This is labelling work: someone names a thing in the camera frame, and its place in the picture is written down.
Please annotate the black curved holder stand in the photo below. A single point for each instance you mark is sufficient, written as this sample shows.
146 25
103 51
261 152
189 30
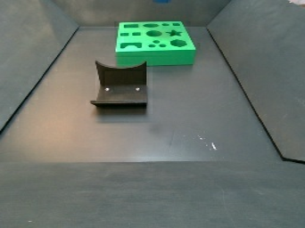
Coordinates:
123 85

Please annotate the green shape sorter box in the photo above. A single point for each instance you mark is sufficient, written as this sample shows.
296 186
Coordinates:
158 42

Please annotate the blue tape piece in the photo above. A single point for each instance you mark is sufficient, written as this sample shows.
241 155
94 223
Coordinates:
160 1

